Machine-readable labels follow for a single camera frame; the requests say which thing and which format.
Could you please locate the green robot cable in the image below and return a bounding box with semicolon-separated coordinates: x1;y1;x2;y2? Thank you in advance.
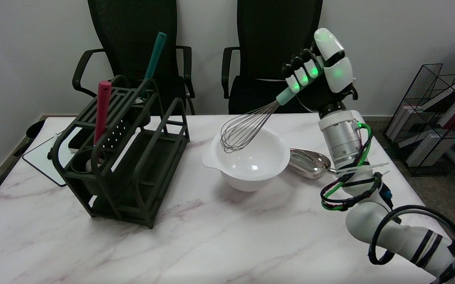
321;122;372;211

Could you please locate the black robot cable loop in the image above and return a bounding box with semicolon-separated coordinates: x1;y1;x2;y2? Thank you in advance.
368;205;455;284

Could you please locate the teal handled utensil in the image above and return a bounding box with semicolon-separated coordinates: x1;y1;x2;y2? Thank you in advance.
139;32;168;101

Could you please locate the black waste bin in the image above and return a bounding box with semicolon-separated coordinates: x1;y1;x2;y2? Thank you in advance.
26;120;46;143

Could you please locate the dark green utensil rack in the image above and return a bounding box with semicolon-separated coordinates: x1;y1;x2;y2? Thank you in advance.
47;75;190;229

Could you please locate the black mesh office chair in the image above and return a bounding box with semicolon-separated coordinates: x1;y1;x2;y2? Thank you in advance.
72;0;196;116
222;0;335;115

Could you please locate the shiny metal scoop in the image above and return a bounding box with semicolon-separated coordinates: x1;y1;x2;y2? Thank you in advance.
289;148;338;180

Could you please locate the whisk with mint handle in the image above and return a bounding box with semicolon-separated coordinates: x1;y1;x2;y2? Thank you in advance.
220;88;297;153

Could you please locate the maroon book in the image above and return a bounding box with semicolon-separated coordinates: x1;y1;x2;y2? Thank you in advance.
419;88;455;116

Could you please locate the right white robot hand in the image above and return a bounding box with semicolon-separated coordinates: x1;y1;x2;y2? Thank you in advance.
281;28;359;118

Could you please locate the white mixing bowl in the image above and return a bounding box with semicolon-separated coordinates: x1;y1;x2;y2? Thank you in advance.
202;127;291;192

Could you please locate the white board with black edge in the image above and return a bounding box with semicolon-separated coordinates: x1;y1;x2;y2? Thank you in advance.
22;126;80;187

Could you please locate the black wire mesh rack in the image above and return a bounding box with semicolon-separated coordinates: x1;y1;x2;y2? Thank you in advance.
383;63;455;178

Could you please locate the red handled utensil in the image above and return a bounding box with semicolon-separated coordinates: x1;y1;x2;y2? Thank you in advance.
93;81;112;164

